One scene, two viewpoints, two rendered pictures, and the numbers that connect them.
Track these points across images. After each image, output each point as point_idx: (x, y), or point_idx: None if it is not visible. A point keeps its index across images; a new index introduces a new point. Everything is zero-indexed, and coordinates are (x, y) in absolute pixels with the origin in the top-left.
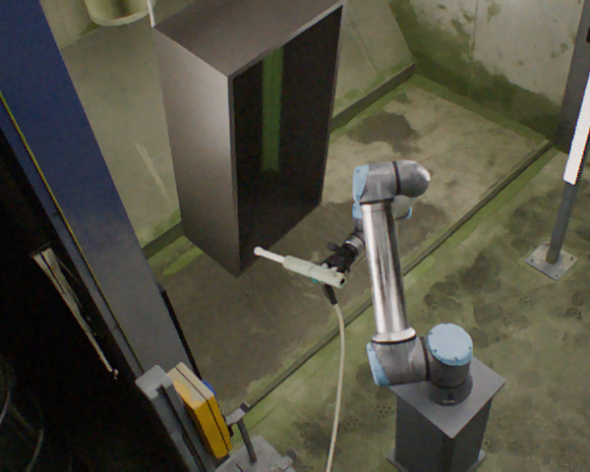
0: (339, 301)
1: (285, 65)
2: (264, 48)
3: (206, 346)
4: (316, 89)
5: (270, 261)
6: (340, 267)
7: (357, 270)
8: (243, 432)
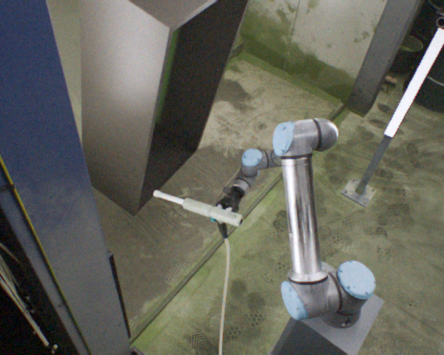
0: (209, 228)
1: (182, 29)
2: (200, 3)
3: None
4: (210, 53)
5: None
6: (234, 208)
7: None
8: None
